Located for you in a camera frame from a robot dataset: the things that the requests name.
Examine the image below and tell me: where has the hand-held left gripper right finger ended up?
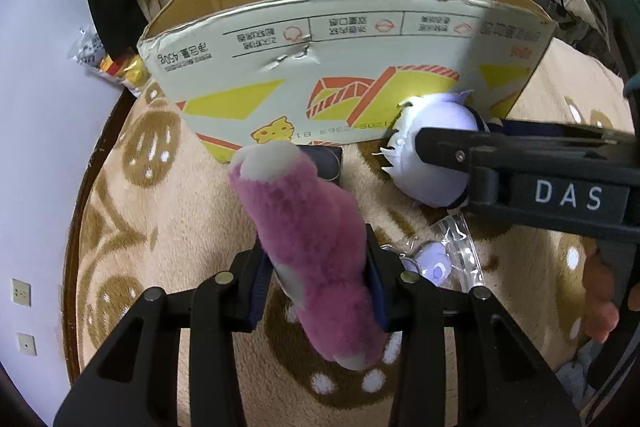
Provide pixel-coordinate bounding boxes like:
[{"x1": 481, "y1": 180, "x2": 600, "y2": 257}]
[{"x1": 364, "y1": 224, "x2": 583, "y2": 427}]

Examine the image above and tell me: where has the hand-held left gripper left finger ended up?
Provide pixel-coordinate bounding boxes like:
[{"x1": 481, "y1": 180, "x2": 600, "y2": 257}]
[{"x1": 52, "y1": 249, "x2": 275, "y2": 427}]

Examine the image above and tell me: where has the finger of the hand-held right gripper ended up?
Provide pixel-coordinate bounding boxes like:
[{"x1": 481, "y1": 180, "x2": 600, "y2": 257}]
[
  {"x1": 500, "y1": 119, "x2": 640, "y2": 146},
  {"x1": 414, "y1": 126, "x2": 501, "y2": 182}
]

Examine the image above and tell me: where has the white-haired plush doll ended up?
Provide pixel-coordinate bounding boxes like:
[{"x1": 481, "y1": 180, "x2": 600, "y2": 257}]
[{"x1": 380, "y1": 89, "x2": 506, "y2": 210}]

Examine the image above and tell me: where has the pink plush bear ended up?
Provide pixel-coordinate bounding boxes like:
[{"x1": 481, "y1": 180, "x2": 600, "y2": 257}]
[{"x1": 229, "y1": 143, "x2": 388, "y2": 370}]

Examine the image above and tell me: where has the printed cardboard box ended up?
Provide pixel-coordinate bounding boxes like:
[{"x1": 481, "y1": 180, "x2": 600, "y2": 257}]
[{"x1": 137, "y1": 0, "x2": 558, "y2": 165}]

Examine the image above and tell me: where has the person's right hand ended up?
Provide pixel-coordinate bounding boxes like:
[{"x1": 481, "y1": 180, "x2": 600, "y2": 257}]
[{"x1": 582, "y1": 247, "x2": 623, "y2": 344}]

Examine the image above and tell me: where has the beige patterned blanket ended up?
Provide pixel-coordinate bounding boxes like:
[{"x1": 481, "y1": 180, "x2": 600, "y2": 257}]
[{"x1": 65, "y1": 37, "x2": 640, "y2": 427}]

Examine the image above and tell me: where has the small black object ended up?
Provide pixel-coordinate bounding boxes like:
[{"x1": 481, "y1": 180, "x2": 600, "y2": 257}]
[{"x1": 297, "y1": 146, "x2": 344, "y2": 182}]

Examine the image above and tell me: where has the grey blue clothing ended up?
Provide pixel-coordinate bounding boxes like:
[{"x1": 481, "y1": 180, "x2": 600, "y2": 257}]
[{"x1": 555, "y1": 342, "x2": 601, "y2": 408}]

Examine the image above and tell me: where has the plastic bag of snacks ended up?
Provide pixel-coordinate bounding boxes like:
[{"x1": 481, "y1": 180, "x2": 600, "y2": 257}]
[{"x1": 67, "y1": 24, "x2": 151, "y2": 98}]

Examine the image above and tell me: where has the purple keychain in plastic bag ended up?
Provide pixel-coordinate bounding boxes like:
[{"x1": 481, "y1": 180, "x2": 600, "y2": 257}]
[{"x1": 395, "y1": 213, "x2": 486, "y2": 293}]

